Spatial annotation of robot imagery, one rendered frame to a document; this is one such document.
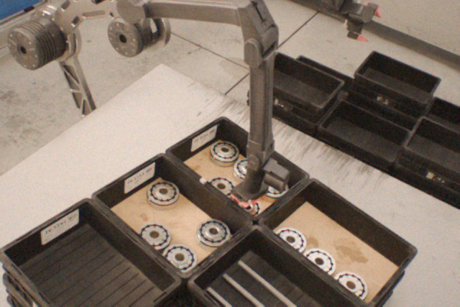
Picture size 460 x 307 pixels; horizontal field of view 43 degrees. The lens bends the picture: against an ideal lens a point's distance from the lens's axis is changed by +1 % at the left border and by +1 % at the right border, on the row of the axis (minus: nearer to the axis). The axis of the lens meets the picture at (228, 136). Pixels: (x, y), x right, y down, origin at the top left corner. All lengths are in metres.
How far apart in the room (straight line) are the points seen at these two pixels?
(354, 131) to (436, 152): 0.42
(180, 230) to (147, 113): 0.73
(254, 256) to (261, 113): 0.47
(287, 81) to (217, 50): 1.13
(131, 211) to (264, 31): 0.75
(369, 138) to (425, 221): 0.89
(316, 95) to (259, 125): 1.49
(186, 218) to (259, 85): 0.55
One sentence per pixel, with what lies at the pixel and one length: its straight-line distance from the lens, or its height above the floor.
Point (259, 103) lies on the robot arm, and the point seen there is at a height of 1.31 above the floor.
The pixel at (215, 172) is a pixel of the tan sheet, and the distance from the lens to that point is 2.01.
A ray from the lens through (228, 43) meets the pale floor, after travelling 4.24.
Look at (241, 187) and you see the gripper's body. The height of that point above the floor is 0.96.
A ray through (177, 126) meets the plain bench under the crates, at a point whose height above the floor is 0.70.
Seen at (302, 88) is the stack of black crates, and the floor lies 0.49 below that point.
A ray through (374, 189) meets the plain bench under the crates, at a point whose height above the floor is 0.70.
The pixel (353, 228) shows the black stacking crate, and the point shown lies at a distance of 1.94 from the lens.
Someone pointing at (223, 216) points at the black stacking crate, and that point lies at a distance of 1.82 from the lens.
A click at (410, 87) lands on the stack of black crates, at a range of 3.38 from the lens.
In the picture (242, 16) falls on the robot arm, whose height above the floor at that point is 1.55.
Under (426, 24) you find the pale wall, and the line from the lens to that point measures 4.69.
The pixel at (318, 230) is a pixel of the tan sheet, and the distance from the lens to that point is 1.92.
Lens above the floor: 2.24
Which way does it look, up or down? 41 degrees down
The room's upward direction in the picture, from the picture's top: 12 degrees clockwise
